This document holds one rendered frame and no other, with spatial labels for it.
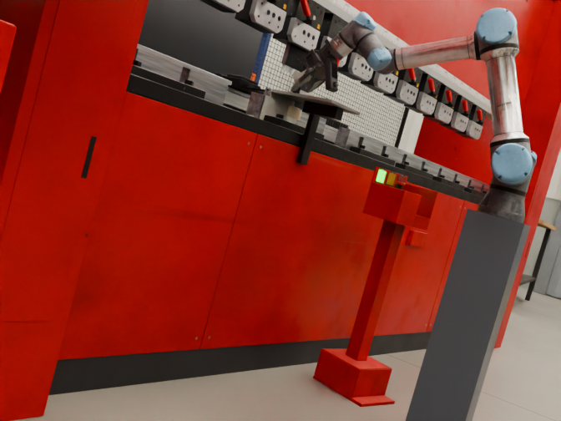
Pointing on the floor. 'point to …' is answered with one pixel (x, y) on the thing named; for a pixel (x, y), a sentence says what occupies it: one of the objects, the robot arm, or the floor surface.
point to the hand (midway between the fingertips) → (299, 92)
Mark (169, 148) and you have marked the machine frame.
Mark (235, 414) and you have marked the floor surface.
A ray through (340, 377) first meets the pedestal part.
